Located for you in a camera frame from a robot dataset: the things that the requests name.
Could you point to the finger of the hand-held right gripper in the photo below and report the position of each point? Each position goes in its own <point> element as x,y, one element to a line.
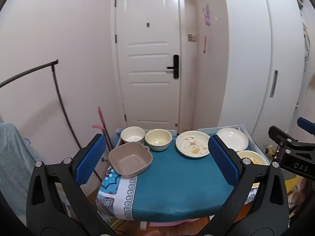
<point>276,132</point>
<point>306,125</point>

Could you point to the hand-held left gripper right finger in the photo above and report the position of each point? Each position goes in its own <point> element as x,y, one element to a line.
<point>222,162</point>

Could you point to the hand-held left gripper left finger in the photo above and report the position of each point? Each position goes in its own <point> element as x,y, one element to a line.
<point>91,159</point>

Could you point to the plain white plate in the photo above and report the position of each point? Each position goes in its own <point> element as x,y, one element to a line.
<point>232,139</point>

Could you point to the yellow-rimmed plate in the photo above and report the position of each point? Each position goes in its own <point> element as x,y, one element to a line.
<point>251,156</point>

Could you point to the cartoon print plate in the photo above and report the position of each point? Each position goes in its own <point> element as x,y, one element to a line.
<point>192,143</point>

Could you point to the white round bowl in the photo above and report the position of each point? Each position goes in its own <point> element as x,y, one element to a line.
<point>133,134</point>

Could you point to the cream round bowl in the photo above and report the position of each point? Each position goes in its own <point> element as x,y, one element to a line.
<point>158,140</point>

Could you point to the yellow stool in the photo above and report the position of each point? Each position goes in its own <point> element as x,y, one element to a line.
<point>292,183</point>

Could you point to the clear water bottle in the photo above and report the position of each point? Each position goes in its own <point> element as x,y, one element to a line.
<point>118,136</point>

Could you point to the large translucent plastic box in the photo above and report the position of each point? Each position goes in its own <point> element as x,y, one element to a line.
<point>209,128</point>

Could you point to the teal patterned tablecloth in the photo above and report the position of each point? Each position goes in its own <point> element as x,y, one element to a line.
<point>177,184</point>

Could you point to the blue-grey cloth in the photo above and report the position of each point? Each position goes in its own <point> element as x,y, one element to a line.
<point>14,157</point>

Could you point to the pink plastic stool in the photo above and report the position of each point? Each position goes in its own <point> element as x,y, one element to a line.
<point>167,223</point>

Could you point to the white wardrobe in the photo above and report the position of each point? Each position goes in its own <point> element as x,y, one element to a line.
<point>246,54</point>

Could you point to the black clothes rack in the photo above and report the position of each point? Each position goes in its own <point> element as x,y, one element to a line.
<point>29,69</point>

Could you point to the white panelled door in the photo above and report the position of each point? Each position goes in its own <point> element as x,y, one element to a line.
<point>147,54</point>

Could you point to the pink wall sticker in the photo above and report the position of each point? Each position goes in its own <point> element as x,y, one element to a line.
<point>205,44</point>

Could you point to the wall light switch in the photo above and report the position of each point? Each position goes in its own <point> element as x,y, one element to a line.
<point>191,37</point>

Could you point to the purple wall sticker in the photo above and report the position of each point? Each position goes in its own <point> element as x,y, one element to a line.
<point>207,14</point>

